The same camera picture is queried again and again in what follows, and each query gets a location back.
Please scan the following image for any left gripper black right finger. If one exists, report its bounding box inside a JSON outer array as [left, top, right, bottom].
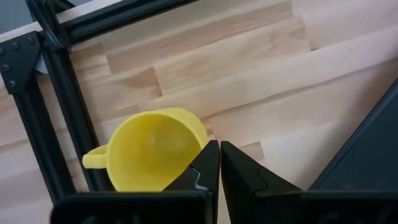
[[220, 141, 398, 224]]

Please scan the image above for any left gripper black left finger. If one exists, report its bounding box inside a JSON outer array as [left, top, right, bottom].
[[50, 139, 221, 224]]

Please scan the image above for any yellow plastic cup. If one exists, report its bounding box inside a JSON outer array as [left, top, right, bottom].
[[81, 107, 210, 193]]

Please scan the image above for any black serving tray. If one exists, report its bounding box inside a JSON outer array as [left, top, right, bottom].
[[309, 77, 398, 191]]

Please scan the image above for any black aluminium table frame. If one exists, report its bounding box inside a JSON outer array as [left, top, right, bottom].
[[0, 0, 200, 205]]

